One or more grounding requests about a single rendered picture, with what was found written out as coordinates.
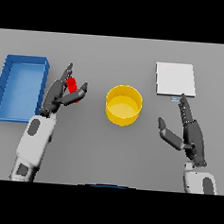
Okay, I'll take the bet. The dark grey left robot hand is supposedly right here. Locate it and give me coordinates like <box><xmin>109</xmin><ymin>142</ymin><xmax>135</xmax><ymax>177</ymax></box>
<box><xmin>38</xmin><ymin>60</ymin><xmax>90</xmax><ymax>121</ymax></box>

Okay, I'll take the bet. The blue tray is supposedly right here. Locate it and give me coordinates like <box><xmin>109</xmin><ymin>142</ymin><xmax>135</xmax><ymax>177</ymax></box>
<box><xmin>0</xmin><ymin>53</ymin><xmax>51</xmax><ymax>126</ymax></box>

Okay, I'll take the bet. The pale square measuring scale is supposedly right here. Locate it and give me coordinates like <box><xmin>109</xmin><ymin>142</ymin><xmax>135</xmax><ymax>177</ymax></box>
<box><xmin>153</xmin><ymin>61</ymin><xmax>198</xmax><ymax>103</ymax></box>

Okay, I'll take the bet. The red beaker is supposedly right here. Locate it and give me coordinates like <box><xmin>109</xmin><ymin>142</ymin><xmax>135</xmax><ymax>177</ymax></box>
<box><xmin>63</xmin><ymin>77</ymin><xmax>81</xmax><ymax>104</ymax></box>

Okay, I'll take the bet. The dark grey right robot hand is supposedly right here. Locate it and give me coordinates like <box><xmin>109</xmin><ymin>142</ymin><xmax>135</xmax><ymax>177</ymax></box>
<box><xmin>154</xmin><ymin>91</ymin><xmax>213</xmax><ymax>169</ymax></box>

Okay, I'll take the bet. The yellow bowl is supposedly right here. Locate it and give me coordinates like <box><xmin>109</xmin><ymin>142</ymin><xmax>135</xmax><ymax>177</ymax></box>
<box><xmin>104</xmin><ymin>83</ymin><xmax>145</xmax><ymax>129</ymax></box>

